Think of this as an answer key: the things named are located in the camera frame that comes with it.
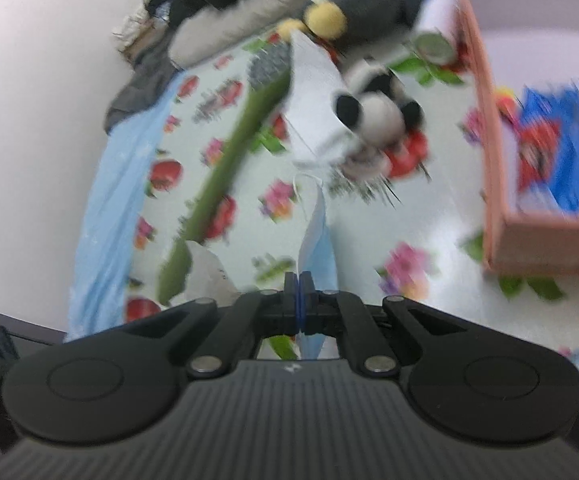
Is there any blue snack packet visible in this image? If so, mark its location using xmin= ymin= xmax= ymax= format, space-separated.
xmin=514 ymin=80 xmax=579 ymax=216

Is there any dark grey blanket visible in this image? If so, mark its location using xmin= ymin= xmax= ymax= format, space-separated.
xmin=104 ymin=45 xmax=180 ymax=133

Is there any pink box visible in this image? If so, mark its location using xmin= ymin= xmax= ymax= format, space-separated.
xmin=449 ymin=0 xmax=579 ymax=276

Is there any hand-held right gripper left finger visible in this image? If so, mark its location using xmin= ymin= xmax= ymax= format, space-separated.
xmin=114 ymin=272 xmax=301 ymax=380

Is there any fruit print mat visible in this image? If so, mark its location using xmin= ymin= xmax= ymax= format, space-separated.
xmin=124 ymin=25 xmax=579 ymax=361

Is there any panda plush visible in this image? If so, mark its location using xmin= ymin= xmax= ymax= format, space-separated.
xmin=332 ymin=57 xmax=430 ymax=181

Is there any white spray can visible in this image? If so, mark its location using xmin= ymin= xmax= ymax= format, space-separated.
xmin=412 ymin=0 xmax=463 ymax=63

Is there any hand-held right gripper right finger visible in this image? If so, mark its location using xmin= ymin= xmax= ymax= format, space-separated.
xmin=299 ymin=271 xmax=470 ymax=378

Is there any grey duvet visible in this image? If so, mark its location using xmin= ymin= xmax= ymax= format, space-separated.
xmin=169 ymin=0 xmax=330 ymax=68

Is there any clear plastic bag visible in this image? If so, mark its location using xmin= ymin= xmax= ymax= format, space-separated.
xmin=297 ymin=180 xmax=337 ymax=361

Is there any white crumpled cloth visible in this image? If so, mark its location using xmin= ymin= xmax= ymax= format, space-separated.
xmin=184 ymin=240 xmax=240 ymax=306

